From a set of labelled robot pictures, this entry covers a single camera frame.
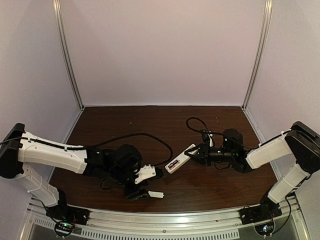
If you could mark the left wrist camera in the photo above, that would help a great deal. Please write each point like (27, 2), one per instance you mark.
(148, 172)

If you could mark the right aluminium frame post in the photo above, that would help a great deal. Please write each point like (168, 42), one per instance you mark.
(264, 31)

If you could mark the white battery cover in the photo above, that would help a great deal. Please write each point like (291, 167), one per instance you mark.
(156, 194)

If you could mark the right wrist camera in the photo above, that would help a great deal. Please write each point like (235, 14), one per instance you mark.
(207, 137)

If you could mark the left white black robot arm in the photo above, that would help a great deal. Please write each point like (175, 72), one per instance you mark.
(20, 148)

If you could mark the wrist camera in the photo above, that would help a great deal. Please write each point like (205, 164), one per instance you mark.
(148, 172)
(207, 137)

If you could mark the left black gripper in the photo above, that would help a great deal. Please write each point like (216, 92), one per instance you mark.
(135, 194)

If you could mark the white remote control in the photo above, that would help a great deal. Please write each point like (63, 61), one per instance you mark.
(182, 158)

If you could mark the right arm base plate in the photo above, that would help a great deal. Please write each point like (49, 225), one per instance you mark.
(258, 213)

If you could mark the front aluminium rail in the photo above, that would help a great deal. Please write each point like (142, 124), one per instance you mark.
(221, 224)

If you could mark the aluminium frame post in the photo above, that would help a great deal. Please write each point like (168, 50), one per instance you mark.
(264, 31)
(66, 53)

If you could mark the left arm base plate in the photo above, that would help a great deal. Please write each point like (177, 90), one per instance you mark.
(68, 213)

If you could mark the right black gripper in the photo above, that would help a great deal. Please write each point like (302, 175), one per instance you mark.
(203, 153)

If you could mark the left aluminium frame post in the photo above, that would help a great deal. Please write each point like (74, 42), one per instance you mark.
(66, 53)

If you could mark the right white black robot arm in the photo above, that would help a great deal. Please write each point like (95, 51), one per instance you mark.
(299, 141)

